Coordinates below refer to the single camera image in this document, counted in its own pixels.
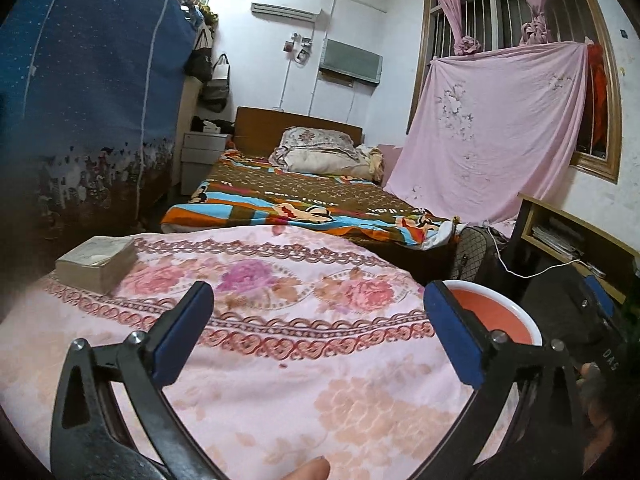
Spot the cream folded quilt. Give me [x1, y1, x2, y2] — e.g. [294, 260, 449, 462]
[355, 145, 386, 181]

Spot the black handbag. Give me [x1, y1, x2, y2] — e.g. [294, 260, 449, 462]
[184, 25, 215, 82]

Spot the wooden bed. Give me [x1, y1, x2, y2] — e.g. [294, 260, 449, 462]
[160, 106, 466, 271]

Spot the pile of clothes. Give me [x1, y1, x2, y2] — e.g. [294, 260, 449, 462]
[192, 0, 220, 26]

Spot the pink floral blanket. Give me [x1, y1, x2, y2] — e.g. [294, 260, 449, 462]
[0, 225, 521, 480]

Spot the orange basin with white rim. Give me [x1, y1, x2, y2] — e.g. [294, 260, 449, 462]
[442, 280, 543, 348]

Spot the person's right hand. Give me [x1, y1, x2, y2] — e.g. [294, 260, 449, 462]
[575, 360, 618, 461]

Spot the beige tissue pack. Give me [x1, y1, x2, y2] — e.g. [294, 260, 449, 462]
[55, 236, 138, 295]

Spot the green cloth covered wall unit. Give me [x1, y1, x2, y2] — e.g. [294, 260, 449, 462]
[319, 39, 384, 86]

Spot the person's left hand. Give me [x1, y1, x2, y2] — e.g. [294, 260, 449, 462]
[280, 456, 331, 480]

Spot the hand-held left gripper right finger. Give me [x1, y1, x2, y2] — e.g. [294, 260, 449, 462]
[410, 280, 586, 480]

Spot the white nightstand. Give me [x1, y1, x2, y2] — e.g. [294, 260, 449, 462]
[180, 131, 236, 196]

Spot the white air conditioner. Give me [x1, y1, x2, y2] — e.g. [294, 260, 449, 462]
[250, 0, 323, 22]

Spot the grey handbag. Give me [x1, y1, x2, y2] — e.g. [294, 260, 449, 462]
[201, 54, 232, 113]

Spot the stack of papers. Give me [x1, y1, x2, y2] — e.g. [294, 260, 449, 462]
[531, 215, 586, 261]

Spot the pink hanging sheet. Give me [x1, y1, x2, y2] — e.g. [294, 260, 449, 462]
[384, 40, 591, 226]

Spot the blue fabric wardrobe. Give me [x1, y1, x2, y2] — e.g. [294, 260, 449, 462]
[0, 0, 198, 241]

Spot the wooden desk with shelf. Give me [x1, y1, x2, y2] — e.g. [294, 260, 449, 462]
[510, 192, 640, 306]

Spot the floral pillow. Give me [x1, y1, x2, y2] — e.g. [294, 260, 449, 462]
[270, 127, 371, 178]

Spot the checkered patterned bag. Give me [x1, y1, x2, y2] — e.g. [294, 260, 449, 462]
[452, 225, 501, 283]

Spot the colourful patterned blanket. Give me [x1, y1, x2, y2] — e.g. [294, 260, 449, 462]
[161, 149, 466, 251]

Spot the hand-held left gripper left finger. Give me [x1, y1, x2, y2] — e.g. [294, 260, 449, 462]
[50, 281, 226, 480]

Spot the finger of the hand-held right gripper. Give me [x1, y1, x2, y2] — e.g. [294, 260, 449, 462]
[582, 274, 617, 318]

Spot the black cloth on nightstand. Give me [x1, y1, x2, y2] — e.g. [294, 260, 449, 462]
[191, 116, 236, 136]

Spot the barred window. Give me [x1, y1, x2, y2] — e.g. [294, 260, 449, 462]
[412, 0, 623, 183]

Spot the wall socket with chargers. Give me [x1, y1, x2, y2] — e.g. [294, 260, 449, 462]
[282, 34, 313, 66]

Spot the white cable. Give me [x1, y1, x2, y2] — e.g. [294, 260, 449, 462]
[482, 225, 596, 278]

